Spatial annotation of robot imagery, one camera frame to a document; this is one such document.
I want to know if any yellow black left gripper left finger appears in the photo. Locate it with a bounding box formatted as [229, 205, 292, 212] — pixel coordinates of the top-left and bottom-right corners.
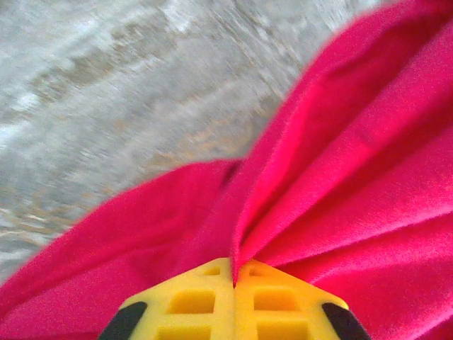
[98, 257, 236, 340]

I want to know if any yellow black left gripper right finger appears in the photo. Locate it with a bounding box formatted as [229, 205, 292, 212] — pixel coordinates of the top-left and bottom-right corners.
[233, 258, 372, 340]

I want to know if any red t-shirt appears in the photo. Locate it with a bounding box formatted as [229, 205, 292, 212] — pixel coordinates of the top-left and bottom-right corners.
[0, 0, 453, 340]

